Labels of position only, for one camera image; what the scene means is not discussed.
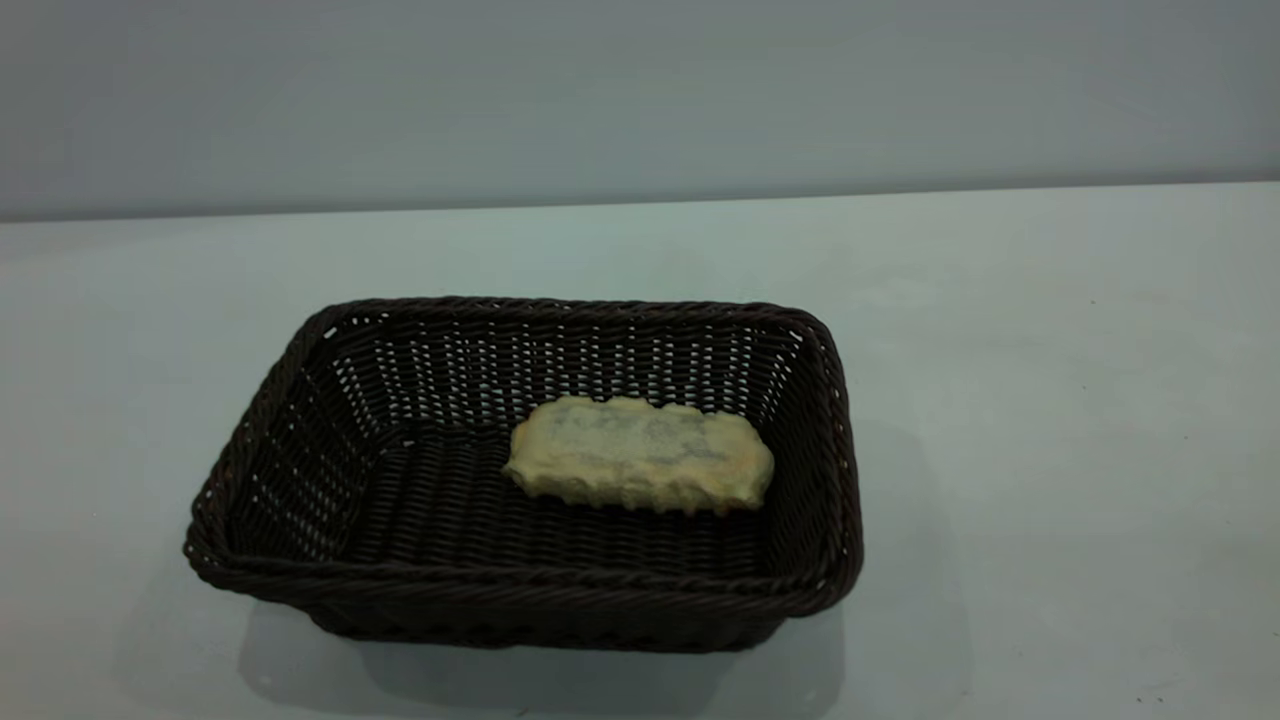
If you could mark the ridged bread loaf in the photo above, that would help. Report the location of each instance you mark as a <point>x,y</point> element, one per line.
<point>640,455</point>

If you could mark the dark brown woven basket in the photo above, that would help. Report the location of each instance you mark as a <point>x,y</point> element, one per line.
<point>420,520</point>

